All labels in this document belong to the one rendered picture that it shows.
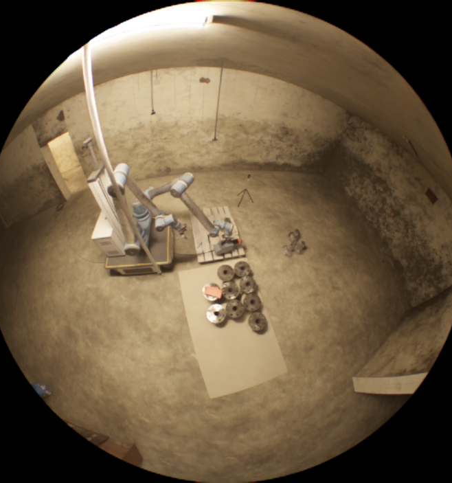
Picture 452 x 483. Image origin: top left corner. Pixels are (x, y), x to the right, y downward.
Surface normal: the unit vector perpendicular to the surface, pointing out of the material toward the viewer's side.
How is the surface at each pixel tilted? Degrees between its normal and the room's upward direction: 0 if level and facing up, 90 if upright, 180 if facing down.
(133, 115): 90
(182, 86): 90
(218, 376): 0
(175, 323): 0
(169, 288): 0
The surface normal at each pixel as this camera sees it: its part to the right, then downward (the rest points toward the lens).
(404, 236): -0.96, 0.15
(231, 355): 0.11, -0.56
